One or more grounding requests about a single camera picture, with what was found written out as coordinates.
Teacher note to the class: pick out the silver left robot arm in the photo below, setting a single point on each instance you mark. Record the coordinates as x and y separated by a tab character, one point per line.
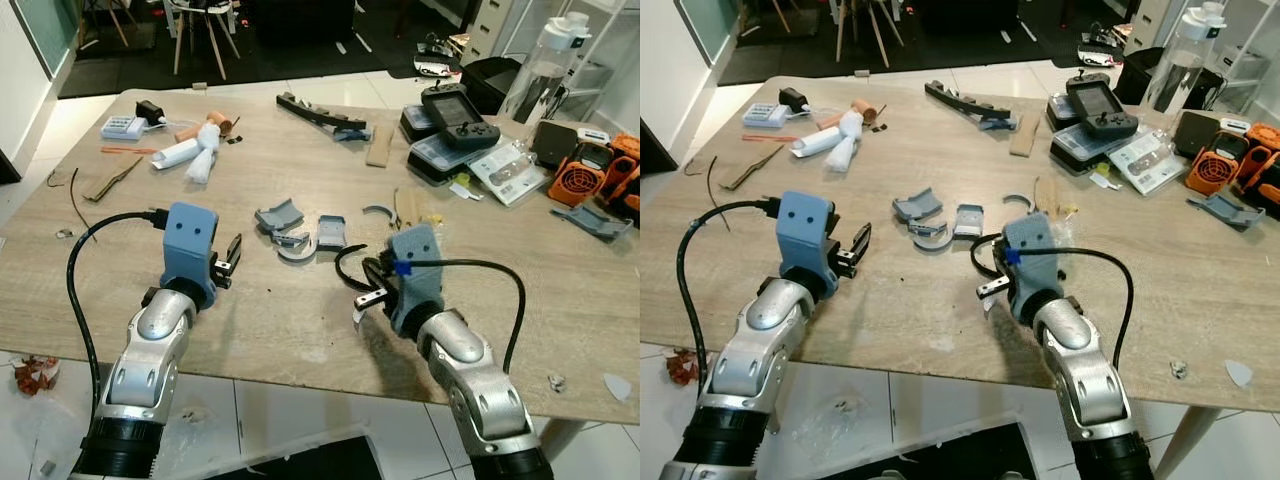
755	340
150	350

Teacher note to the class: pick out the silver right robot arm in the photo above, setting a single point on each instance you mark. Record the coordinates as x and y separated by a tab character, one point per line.
1085	370
475	380

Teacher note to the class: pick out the black rubbish bin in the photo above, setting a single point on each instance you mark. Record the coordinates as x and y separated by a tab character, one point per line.
485	85
1135	75

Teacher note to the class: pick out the small grey printed clip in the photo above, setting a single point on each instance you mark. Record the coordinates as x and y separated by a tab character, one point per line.
927	229
290	240

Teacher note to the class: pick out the grey rectangular printed part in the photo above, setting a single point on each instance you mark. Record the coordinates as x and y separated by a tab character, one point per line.
331	232
969	221

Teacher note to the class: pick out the grey curved printed shell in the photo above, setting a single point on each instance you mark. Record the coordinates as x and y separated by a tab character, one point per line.
917	203
280	214

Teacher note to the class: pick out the white arc printed part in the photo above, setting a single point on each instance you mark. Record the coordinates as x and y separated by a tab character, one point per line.
298	253
936	242

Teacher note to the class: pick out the thin grey arc part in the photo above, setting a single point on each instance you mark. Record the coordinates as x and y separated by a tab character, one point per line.
1017	198
378	208

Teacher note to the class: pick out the light wooden piece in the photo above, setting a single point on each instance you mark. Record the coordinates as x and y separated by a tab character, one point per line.
1047	198
408	208

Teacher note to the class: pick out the white crumpled plastic bag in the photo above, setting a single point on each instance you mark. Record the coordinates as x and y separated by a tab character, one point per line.
846	138
205	150

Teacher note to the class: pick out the white paper roll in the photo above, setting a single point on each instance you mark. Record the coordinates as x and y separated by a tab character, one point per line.
172	154
812	143

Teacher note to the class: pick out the small yellow white tag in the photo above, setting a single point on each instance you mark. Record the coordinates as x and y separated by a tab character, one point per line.
1104	177
463	187

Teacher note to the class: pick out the brown cardboard tube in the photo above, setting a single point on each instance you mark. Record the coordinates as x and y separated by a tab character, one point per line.
222	124
866	110

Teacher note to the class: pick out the brown wooden stick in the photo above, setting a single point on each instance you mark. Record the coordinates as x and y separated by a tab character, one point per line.
110	182
752	168

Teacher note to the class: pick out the brown cardboard piece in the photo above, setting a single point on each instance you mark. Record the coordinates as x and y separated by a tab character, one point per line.
379	146
1025	135

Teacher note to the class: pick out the clear plastic parts case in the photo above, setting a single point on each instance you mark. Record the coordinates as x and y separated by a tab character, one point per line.
440	158
1082	148

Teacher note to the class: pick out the thin orange strip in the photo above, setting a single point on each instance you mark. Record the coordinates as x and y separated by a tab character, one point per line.
128	150
770	137

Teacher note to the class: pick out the small flat grey part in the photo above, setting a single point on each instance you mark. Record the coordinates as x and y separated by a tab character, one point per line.
352	133
1000	122

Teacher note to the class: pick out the black floor mat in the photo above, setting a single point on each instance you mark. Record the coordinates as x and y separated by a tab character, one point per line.
300	460
930	455

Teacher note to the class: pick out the black power adapter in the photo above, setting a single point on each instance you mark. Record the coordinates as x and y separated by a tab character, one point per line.
793	98
150	110

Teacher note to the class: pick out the black flat box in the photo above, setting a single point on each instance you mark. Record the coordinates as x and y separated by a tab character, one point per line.
414	122
1058	112

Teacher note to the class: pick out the white keypad device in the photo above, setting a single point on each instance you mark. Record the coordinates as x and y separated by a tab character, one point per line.
763	115
122	127

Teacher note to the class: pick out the long black plastic part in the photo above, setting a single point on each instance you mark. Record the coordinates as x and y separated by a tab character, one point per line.
965	100
315	110

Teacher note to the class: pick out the clear printed plastic package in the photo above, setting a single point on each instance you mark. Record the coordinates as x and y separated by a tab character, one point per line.
1150	162
510	172

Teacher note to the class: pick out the black handheld controller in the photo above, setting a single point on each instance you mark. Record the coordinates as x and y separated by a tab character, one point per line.
1100	102
455	112

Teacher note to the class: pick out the red crumpled wrapper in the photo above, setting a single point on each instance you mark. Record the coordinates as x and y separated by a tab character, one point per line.
681	366
35	374

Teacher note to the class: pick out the small crumpled silver foil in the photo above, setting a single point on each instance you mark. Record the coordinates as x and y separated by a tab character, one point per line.
1179	369
557	382

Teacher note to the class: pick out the long grey printed part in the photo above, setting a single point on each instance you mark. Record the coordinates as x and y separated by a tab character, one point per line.
590	222
1228	210

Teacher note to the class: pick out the black square box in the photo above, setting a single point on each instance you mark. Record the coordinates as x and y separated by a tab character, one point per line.
1195	132
552	142

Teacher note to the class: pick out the white wooden-legged chair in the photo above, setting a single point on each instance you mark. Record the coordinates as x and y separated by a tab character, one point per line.
865	20
205	25

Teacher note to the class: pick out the orange fan device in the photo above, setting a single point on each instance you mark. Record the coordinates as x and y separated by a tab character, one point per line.
1215	165
578	178

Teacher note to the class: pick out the orange and black tool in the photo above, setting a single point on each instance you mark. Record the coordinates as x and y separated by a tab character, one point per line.
626	170
1262	165

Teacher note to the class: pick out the wooden table leg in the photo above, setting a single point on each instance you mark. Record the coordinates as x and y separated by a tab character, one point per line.
1192	440
562	436

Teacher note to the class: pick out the white paper scrap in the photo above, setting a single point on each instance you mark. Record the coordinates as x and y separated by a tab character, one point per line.
618	387
1239	374

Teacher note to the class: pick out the clear water bottle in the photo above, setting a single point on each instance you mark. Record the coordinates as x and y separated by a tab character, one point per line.
540	70
1182	60

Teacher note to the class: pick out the white drawer cabinet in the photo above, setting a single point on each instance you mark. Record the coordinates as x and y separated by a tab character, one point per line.
1145	25
495	30

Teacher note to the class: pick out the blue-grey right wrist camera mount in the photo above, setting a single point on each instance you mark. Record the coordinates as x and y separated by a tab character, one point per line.
1035	262
417	275

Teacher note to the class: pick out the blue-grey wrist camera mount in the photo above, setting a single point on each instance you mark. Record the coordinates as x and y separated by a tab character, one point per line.
1035	262
805	235
188	245
417	275

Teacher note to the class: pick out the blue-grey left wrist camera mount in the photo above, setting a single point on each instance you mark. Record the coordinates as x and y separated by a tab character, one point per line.
805	235
188	245

